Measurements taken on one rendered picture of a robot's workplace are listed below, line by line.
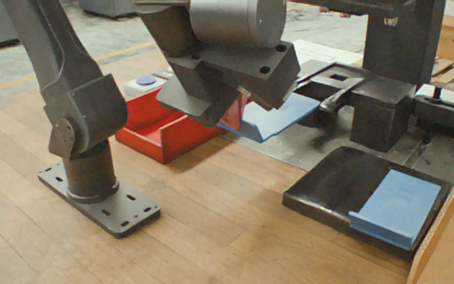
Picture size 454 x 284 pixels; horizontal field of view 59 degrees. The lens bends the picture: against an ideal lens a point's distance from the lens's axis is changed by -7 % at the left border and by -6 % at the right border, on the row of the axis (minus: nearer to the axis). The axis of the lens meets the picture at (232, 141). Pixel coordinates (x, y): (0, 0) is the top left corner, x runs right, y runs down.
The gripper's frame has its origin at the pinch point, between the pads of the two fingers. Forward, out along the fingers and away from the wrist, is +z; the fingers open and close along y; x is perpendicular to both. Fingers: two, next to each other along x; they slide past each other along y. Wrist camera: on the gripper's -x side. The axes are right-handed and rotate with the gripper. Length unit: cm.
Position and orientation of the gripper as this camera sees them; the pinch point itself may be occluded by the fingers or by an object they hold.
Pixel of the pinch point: (232, 121)
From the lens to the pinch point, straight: 50.4
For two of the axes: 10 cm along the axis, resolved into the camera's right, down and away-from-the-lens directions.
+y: 5.6, -7.7, 3.1
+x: -7.7, -3.4, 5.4
